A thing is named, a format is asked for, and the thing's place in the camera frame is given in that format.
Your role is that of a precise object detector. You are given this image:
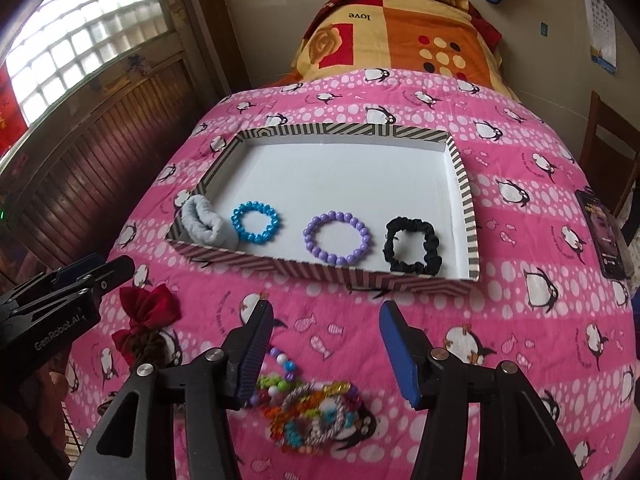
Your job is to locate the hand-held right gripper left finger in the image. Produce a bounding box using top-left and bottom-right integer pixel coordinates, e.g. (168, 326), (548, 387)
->
(82, 300), (275, 480)

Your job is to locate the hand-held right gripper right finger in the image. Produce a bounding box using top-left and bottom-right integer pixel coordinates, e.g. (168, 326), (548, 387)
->
(378, 300), (583, 480)

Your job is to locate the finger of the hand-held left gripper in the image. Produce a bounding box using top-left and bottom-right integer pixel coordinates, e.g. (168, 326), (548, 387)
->
(50, 255), (136, 307)
(52, 254), (108, 282)

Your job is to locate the round multicolour bead bracelet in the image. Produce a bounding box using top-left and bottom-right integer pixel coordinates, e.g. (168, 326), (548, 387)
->
(250, 345), (301, 411)

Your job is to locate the red bow hair tie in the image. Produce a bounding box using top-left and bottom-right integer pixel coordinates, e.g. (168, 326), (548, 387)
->
(111, 285), (182, 356)

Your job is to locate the rainbow crystal bead bracelet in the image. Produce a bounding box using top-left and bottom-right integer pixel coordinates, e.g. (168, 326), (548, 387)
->
(260, 382), (363, 448)

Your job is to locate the braided grey hair tie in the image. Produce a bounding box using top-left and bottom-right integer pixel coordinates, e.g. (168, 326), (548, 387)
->
(281, 384), (351, 445)

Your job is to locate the striped cardboard tray box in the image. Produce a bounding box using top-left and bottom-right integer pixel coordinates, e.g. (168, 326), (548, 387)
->
(165, 122), (481, 297)

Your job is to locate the black scrunchie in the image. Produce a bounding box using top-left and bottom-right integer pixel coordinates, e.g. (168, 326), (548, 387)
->
(383, 216), (442, 277)

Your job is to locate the brown wooden slatted panel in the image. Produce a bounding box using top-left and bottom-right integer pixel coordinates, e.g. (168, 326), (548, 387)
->
(0, 55), (251, 271)

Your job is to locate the pink penguin blanket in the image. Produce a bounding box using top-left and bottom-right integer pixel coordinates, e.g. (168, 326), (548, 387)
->
(60, 66), (638, 480)

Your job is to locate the red paper decoration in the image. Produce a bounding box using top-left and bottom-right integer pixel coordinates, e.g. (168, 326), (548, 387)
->
(0, 65), (28, 156)

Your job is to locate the dark printed book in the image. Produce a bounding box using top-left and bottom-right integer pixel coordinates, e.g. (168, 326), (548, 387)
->
(575, 187), (632, 281)

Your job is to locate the glass block window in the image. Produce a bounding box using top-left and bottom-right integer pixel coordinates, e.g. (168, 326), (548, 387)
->
(0, 0), (176, 126)

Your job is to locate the wooden chair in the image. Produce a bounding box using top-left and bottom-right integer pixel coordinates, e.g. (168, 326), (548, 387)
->
(580, 90), (640, 221)

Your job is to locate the orange patterned blanket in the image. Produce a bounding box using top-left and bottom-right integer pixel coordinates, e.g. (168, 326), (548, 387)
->
(291, 0), (526, 106)

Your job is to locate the purple bead bracelet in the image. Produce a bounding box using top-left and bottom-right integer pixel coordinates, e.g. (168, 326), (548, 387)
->
(303, 211), (373, 267)

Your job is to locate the blue bead bracelet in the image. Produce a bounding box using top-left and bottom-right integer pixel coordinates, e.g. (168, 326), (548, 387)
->
(230, 201), (282, 246)

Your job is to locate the wall calendar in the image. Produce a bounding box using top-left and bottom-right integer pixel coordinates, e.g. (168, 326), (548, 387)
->
(582, 0), (618, 73)

